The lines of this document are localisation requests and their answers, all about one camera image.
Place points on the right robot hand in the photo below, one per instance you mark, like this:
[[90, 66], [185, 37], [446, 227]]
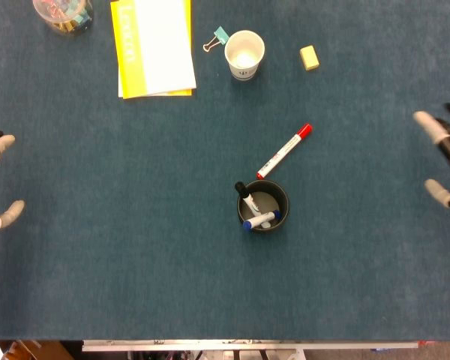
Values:
[[448, 144]]

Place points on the red cap whiteboard marker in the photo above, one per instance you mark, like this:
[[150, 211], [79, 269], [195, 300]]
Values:
[[285, 150]]

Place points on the black mesh pen holder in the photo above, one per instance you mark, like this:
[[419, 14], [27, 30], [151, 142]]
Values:
[[282, 197]]

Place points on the blue cap whiteboard marker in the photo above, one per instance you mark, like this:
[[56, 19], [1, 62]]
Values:
[[262, 218]]

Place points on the black cap whiteboard marker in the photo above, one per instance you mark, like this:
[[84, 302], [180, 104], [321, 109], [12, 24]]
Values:
[[241, 187]]

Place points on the clear plastic jar of clips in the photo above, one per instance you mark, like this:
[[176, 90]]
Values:
[[60, 17]]

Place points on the blue felt table cover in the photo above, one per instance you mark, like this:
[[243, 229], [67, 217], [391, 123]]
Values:
[[135, 225]]

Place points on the pale yellow eraser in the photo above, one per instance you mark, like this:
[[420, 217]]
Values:
[[309, 57]]

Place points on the yellow and white notebook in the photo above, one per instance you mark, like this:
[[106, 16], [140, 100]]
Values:
[[165, 45]]

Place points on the brown cardboard box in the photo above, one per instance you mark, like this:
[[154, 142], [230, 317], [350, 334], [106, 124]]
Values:
[[41, 350]]

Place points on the white paper cup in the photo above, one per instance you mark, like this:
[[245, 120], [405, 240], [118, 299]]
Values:
[[242, 73]]

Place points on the teal binder clip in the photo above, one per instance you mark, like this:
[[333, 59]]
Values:
[[221, 33]]

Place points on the metal table edge rail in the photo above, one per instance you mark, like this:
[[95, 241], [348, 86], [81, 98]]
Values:
[[247, 344]]

